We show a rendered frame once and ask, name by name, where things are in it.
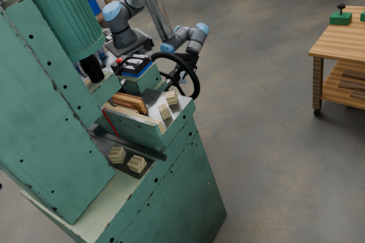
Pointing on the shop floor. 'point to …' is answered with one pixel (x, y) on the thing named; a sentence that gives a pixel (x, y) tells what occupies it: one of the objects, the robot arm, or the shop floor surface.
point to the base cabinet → (178, 204)
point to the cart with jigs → (327, 45)
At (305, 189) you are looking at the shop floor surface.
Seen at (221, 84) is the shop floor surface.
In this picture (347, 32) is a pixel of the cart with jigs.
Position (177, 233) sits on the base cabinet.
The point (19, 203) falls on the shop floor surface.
